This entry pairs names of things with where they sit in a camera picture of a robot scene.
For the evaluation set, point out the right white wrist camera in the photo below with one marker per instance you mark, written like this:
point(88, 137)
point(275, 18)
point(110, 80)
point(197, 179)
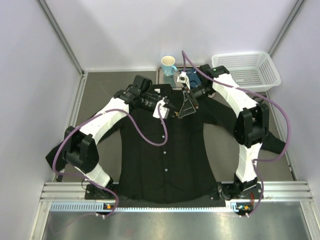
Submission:
point(183, 79)

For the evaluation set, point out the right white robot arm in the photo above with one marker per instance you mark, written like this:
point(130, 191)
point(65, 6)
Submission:
point(251, 125)

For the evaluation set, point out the dark blue plate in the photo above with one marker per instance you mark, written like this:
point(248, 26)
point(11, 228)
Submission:
point(194, 80)

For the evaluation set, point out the white plastic basket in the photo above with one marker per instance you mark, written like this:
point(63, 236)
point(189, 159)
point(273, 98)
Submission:
point(254, 71)

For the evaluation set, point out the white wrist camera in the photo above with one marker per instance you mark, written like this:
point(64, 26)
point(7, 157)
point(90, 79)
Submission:
point(160, 111)
point(183, 79)

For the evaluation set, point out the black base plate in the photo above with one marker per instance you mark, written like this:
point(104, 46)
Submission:
point(225, 192)

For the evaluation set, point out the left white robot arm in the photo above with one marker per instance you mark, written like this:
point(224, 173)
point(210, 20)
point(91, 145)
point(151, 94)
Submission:
point(79, 147)

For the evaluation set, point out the aluminium frame rail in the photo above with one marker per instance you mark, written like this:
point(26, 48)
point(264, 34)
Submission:
point(81, 197)

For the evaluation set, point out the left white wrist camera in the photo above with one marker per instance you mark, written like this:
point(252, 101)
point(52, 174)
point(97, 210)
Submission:
point(160, 111)

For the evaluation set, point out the steel tray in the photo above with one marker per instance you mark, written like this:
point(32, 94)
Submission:
point(161, 78)

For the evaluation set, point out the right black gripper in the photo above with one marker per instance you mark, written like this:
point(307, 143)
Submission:
point(191, 95)

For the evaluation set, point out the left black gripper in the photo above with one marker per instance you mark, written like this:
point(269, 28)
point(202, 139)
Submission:
point(164, 104)

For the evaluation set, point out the black button shirt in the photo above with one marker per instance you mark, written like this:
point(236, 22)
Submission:
point(175, 172)

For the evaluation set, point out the light blue mug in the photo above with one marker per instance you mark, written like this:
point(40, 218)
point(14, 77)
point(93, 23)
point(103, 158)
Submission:
point(168, 65)

